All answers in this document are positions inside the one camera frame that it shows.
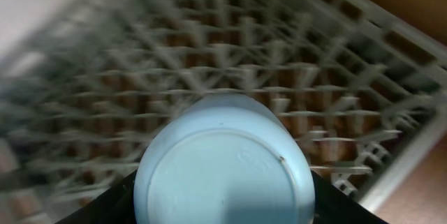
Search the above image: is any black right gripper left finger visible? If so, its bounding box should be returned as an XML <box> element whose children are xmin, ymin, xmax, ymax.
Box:
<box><xmin>57</xmin><ymin>171</ymin><xmax>137</xmax><ymax>224</ymax></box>

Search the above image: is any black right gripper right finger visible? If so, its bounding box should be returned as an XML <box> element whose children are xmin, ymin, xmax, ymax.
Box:
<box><xmin>312</xmin><ymin>172</ymin><xmax>387</xmax><ymax>224</ymax></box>

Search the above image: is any grey dishwasher rack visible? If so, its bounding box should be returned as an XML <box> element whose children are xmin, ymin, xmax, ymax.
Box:
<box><xmin>1</xmin><ymin>0</ymin><xmax>446</xmax><ymax>223</ymax></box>

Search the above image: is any light blue cup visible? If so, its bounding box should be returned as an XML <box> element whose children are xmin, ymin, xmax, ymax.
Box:
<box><xmin>133</xmin><ymin>94</ymin><xmax>315</xmax><ymax>224</ymax></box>

